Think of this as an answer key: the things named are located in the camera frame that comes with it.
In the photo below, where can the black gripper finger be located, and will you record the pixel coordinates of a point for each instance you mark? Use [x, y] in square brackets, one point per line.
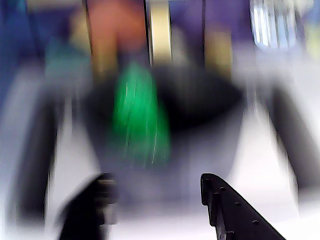
[85, 215]
[240, 217]

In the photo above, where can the green toy pineapple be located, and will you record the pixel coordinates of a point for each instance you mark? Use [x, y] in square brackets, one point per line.
[137, 112]

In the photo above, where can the gray toy sink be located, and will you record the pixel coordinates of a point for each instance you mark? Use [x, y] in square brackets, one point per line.
[295, 140]

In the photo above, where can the gray plastic pot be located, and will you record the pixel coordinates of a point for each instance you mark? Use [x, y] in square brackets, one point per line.
[200, 105]

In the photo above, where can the blue toy kitchen unit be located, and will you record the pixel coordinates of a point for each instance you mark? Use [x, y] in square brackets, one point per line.
[32, 30]

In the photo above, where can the steel slotted spatula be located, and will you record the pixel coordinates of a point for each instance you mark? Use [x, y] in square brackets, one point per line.
[272, 22]

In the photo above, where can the gold toy faucet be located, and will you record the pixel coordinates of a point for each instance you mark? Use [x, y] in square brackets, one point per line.
[161, 30]

